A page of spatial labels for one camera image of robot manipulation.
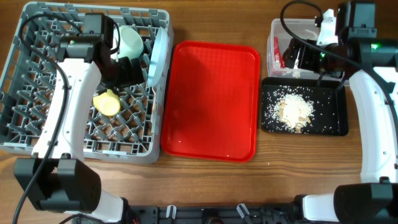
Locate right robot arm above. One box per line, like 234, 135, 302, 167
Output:
283, 1, 397, 223

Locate red plastic tray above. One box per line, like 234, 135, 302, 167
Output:
160, 40, 261, 162

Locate red snack wrapper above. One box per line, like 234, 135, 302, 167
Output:
273, 37, 285, 68

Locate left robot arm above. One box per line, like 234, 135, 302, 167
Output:
14, 13, 144, 223

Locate yellow plastic cup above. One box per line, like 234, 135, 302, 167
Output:
93, 89, 121, 116

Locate black cable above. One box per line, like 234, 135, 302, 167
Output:
279, 0, 398, 138
11, 12, 121, 224

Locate white plastic fork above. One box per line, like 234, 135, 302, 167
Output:
152, 86, 157, 114

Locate grey dishwasher rack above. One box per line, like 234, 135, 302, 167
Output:
1, 2, 174, 164

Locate light green bowl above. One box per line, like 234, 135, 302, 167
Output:
111, 26, 144, 61

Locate black plastic tray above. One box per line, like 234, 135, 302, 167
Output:
261, 77, 349, 136

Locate rice and peanut leftovers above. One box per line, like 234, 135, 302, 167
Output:
262, 90, 315, 134

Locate light blue plate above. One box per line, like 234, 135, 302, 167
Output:
147, 27, 169, 87

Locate left black cable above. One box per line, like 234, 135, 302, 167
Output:
11, 12, 121, 224

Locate clear plastic bin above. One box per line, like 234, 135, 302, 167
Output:
266, 18, 346, 78

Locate right black cable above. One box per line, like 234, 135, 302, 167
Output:
279, 0, 398, 138

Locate white napkin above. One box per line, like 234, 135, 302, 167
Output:
282, 50, 300, 78

